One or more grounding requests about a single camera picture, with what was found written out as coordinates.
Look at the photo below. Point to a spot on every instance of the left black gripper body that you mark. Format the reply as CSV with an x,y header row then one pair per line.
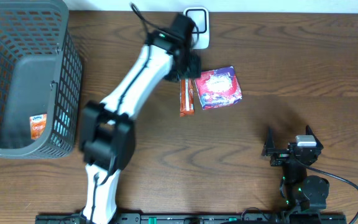
x,y
190,66

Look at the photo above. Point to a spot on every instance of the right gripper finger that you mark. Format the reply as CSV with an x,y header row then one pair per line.
x,y
269,143
311,133

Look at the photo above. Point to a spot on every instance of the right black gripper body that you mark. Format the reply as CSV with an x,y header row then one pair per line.
x,y
286,154

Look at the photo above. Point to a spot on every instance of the orange red bar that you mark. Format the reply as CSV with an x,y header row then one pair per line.
x,y
186,98

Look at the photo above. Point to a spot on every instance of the red purple snack pack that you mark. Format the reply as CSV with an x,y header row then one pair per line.
x,y
218,88

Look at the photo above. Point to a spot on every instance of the small orange tissue pack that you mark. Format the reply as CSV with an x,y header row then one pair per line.
x,y
37,125

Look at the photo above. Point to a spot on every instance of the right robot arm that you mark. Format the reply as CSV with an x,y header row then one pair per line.
x,y
305,194

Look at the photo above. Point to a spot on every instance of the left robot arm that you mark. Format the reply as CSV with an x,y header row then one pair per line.
x,y
107,137

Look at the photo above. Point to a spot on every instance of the white barcode scanner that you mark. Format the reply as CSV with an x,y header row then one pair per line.
x,y
201,33

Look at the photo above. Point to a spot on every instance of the grey plastic mesh basket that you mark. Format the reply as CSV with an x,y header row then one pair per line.
x,y
40,73

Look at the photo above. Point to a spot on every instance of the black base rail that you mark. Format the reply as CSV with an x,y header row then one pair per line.
x,y
136,218

